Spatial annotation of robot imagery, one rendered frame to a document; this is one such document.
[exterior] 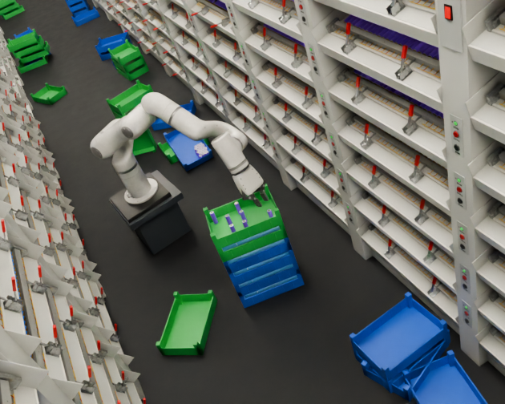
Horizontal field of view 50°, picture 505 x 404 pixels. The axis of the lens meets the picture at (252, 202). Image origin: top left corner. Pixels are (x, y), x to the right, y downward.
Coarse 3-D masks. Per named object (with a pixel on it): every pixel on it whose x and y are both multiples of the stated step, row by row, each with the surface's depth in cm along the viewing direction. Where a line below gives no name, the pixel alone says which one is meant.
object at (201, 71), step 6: (186, 54) 389; (180, 60) 390; (186, 60) 392; (192, 60) 374; (186, 66) 388; (192, 66) 383; (198, 66) 377; (204, 66) 368; (192, 72) 382; (198, 72) 373; (204, 72) 368; (204, 78) 364; (210, 78) 356; (210, 84) 355
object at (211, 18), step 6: (192, 0) 302; (192, 6) 303; (198, 6) 299; (192, 12) 305; (210, 12) 287; (204, 18) 289; (210, 18) 283; (216, 18) 279; (210, 24) 288; (228, 24) 268; (222, 30) 274; (228, 30) 264; (234, 36) 260
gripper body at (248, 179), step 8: (248, 168) 221; (232, 176) 222; (240, 176) 220; (248, 176) 221; (256, 176) 223; (240, 184) 220; (248, 184) 221; (256, 184) 223; (240, 192) 224; (248, 192) 221
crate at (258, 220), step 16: (256, 192) 241; (224, 208) 242; (256, 208) 241; (272, 208) 238; (208, 224) 234; (224, 224) 239; (240, 224) 236; (256, 224) 226; (272, 224) 228; (224, 240) 227
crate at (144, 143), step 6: (144, 132) 379; (150, 132) 379; (138, 138) 382; (144, 138) 382; (150, 138) 377; (138, 144) 386; (144, 144) 386; (150, 144) 386; (138, 150) 389; (144, 150) 386; (150, 150) 384
